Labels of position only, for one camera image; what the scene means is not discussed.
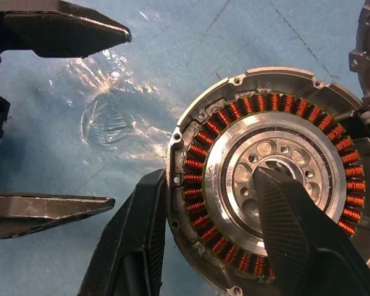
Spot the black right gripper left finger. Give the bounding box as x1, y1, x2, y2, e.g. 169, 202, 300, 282
76, 168, 168, 296

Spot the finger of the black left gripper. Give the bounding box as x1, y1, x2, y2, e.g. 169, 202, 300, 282
0, 0, 133, 59
0, 192, 116, 241

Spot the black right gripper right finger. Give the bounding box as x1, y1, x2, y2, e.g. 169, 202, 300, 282
252, 166, 370, 296

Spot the silver spoked rotor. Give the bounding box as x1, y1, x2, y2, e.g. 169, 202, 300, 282
204, 111, 348, 258

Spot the silver metal motor lid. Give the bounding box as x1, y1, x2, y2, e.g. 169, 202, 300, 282
347, 0, 370, 104

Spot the motor housing with copper coils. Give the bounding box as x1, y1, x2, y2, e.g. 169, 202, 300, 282
166, 65, 370, 296

